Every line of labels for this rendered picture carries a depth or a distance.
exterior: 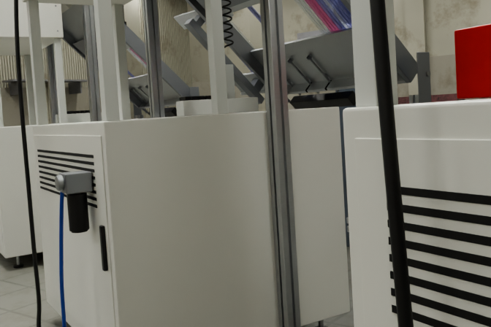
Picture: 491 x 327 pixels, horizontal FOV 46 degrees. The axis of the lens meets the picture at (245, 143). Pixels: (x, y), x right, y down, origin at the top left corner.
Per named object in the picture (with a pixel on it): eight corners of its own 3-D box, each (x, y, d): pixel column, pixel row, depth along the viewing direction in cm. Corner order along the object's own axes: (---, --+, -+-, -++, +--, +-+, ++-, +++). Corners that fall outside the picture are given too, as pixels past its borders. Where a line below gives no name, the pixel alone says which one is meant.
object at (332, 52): (279, 88, 229) (283, 82, 230) (408, 74, 172) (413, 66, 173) (248, 55, 221) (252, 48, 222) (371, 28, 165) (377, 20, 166)
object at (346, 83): (278, 95, 228) (287, 82, 231) (406, 83, 172) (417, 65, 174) (275, 93, 228) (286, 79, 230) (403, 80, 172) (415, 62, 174)
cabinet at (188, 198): (225, 279, 219) (215, 114, 216) (352, 333, 160) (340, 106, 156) (47, 320, 185) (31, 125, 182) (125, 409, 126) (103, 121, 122)
